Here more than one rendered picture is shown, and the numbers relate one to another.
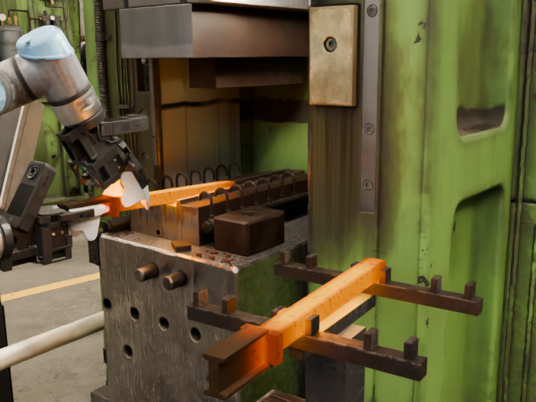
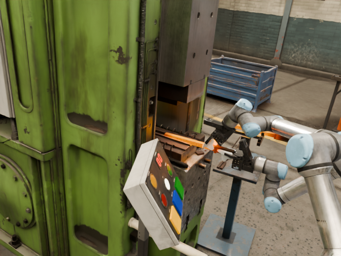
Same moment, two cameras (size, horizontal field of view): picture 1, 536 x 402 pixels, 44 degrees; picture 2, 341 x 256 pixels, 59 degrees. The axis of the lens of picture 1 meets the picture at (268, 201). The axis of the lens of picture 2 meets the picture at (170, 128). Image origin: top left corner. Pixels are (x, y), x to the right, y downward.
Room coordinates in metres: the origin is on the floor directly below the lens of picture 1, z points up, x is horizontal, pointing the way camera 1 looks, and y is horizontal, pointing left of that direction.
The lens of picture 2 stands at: (1.66, 1.69, 1.76)
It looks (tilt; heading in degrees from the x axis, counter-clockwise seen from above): 24 degrees down; 260
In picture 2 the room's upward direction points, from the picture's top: 5 degrees clockwise
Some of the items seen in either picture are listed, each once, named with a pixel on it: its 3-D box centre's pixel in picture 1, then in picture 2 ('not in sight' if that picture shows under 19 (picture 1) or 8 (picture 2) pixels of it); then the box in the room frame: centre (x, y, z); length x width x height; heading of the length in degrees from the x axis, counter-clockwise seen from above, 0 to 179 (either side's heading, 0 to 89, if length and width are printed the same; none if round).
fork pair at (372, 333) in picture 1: (424, 312); not in sight; (0.75, -0.19, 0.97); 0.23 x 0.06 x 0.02; 147
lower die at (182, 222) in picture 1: (231, 199); (158, 140); (1.45, 0.08, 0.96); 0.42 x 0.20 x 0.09; 142
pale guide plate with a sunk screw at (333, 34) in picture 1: (333, 56); not in sight; (1.19, -0.12, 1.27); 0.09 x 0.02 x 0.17; 52
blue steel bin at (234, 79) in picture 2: not in sight; (237, 81); (-0.47, -3.66, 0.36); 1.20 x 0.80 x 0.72; 136
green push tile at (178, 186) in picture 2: not in sight; (178, 188); (1.42, 0.64, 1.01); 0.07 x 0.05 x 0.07; 77
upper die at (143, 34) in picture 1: (228, 34); (162, 82); (1.45, 0.08, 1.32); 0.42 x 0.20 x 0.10; 142
